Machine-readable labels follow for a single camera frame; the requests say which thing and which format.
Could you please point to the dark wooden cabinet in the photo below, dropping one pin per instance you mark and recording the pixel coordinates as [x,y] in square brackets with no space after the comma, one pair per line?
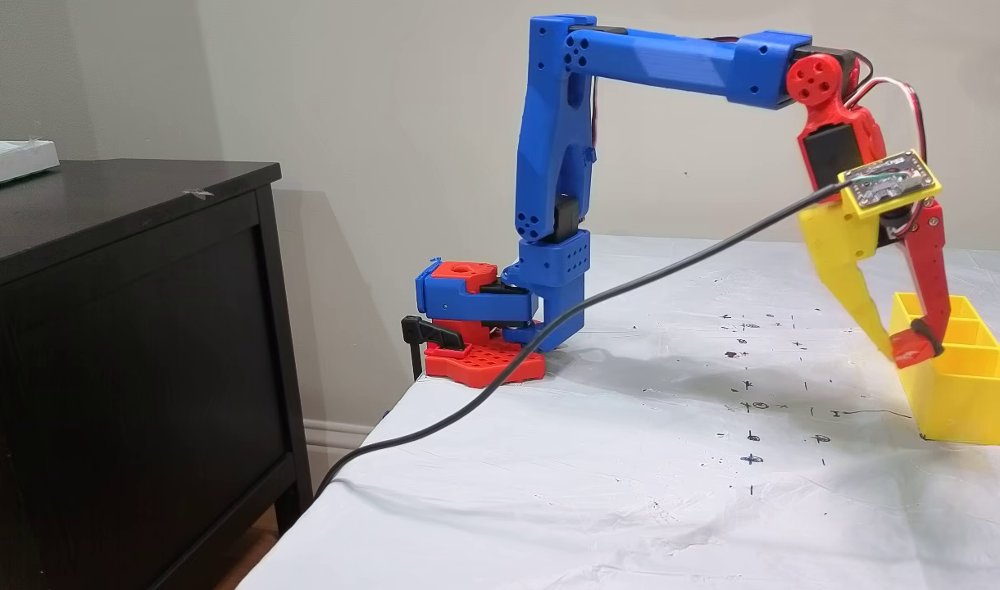
[139,328]

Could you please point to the white baseboard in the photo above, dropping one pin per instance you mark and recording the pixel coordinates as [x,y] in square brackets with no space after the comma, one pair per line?
[328,438]

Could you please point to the orange candy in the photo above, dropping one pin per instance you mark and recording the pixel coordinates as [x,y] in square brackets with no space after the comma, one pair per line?
[911,348]

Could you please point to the white tablecloth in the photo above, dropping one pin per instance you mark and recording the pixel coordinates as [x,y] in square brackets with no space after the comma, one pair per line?
[549,492]

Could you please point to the white flat box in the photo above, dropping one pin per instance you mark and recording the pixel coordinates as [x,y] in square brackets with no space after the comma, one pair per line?
[16,160]

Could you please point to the yellow three-compartment box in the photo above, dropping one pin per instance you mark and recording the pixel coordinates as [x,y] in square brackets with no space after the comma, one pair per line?
[967,393]

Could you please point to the black table clamp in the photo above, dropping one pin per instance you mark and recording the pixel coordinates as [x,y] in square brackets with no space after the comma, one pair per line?
[434,333]

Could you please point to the camera board on yellow mount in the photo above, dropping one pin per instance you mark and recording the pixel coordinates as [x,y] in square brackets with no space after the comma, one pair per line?
[889,184]

